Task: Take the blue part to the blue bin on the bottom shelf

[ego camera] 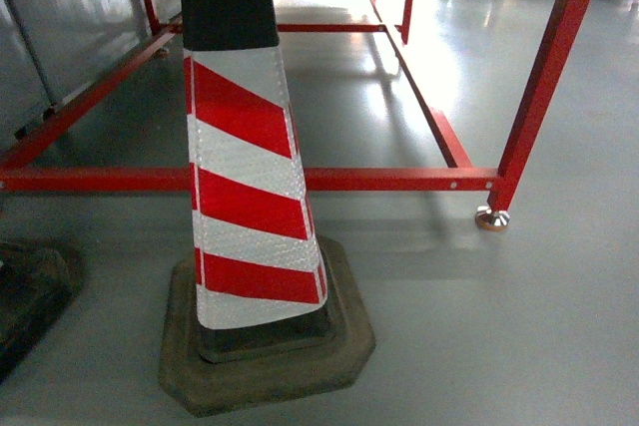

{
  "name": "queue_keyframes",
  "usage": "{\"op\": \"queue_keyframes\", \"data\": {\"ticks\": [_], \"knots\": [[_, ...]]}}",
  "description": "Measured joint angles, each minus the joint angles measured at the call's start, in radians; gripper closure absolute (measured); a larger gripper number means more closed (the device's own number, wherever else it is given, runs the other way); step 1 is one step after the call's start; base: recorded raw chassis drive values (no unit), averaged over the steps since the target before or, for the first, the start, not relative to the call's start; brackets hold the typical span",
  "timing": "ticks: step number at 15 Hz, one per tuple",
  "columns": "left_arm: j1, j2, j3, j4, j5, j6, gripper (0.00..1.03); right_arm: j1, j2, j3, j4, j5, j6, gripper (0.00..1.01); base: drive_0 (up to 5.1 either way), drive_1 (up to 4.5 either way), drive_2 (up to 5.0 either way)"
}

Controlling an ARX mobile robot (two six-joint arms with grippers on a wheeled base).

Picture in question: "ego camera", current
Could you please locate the red white striped traffic cone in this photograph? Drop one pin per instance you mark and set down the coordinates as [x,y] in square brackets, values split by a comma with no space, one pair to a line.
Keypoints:
[265,310]

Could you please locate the black rubber cone base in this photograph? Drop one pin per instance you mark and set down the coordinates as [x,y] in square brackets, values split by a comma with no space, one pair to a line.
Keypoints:
[38,280]

